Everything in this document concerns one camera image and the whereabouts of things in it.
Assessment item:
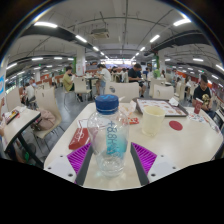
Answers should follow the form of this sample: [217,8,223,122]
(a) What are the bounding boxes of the clear plastic wrapper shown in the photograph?
[119,100,140,126]

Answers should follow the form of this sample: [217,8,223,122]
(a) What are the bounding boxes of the dark food tray with paper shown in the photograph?
[132,96,190,119]

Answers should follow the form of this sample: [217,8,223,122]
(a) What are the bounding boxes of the ceiling strip lights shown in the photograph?
[5,17,224,81]

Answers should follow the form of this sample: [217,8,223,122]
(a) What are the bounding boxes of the flat round red coaster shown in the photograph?
[168,120,184,132]

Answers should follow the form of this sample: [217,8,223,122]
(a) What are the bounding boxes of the beige dining chair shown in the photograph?
[152,83,175,101]
[107,81,141,104]
[32,86,66,142]
[72,76,92,102]

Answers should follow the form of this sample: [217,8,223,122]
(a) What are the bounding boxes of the clear blue-capped water bottle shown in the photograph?
[86,94,131,179]

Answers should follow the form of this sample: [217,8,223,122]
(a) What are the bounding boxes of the ceiling air conditioner unit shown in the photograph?
[89,27,111,41]

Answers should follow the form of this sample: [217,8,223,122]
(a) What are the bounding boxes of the red flat packet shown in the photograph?
[68,127,91,151]

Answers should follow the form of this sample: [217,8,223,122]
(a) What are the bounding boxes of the red paper drink cup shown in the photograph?
[193,97,205,115]

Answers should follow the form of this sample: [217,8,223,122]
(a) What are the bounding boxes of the person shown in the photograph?
[127,62,148,98]
[21,77,38,109]
[94,63,112,97]
[61,65,84,103]
[191,73,215,114]

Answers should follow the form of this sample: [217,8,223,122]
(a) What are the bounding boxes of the printed paper leaflet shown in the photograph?
[187,112,215,130]

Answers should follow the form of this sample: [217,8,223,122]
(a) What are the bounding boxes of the pink bag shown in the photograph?
[30,107,57,132]

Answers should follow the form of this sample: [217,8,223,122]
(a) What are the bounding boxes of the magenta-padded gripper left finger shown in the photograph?
[44,142,95,187]

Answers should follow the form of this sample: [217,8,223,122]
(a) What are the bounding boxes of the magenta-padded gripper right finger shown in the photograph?
[129,141,183,187]

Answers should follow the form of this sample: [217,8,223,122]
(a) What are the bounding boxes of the cream paper cup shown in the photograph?
[141,105,167,137]

